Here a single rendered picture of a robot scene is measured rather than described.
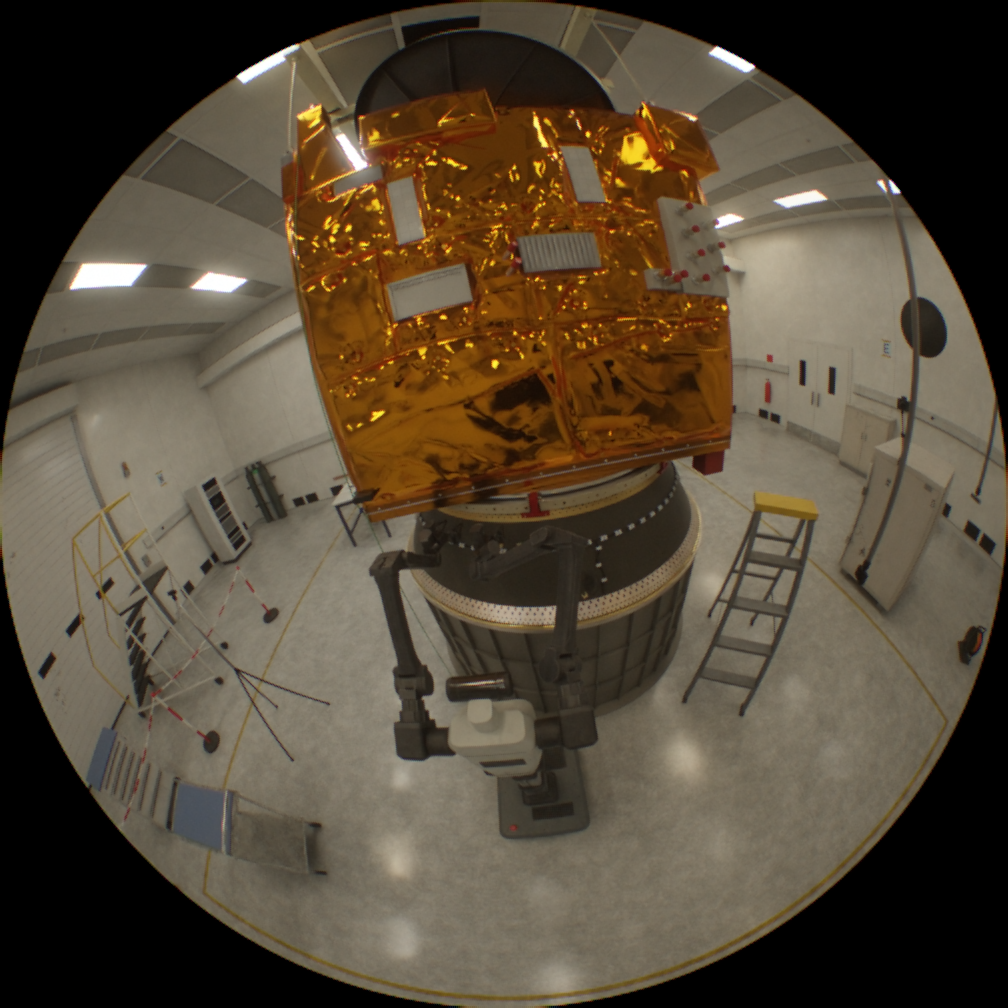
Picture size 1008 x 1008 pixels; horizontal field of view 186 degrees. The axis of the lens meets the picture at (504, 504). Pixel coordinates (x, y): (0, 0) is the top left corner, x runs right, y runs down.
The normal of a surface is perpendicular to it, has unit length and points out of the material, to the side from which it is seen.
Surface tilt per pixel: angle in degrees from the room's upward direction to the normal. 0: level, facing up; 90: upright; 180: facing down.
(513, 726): 0
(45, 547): 90
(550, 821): 0
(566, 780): 0
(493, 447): 88
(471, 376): 82
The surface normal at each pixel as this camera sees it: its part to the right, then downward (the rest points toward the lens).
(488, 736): -0.19, -0.86
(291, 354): 0.10, 0.45
